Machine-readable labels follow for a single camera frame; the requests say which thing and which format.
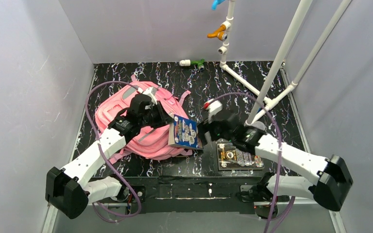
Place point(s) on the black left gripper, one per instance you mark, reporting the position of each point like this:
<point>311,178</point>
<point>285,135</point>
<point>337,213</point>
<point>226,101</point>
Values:
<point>160,114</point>

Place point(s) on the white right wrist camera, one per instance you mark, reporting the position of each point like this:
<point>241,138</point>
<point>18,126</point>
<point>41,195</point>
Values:
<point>212,107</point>

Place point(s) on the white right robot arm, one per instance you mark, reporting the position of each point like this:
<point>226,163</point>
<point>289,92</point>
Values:
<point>327,181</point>

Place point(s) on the orange tap handle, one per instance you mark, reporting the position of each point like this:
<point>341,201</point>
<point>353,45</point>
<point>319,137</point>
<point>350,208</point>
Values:
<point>219,33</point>

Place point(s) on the black gold cover book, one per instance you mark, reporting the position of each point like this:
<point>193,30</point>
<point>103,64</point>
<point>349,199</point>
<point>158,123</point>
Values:
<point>231,158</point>

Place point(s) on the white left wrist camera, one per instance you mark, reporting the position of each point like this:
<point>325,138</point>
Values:
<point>150,91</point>

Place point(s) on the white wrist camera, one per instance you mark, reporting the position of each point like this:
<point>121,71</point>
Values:
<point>212,107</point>
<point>150,91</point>

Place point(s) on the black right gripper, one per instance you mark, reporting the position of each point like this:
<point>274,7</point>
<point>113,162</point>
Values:
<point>210,127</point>

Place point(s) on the white pvc pipe frame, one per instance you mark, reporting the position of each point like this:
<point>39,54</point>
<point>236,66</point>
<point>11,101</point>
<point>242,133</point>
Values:
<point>268,30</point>

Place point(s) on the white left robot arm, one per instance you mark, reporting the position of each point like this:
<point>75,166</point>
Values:
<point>70,190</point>

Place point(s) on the aluminium rail frame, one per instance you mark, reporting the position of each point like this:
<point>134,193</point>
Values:
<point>279,205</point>

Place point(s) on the green white pipe fitting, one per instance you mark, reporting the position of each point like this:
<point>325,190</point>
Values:
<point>198,63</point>

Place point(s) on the blue treehouse book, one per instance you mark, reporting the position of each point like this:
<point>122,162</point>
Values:
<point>183,133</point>

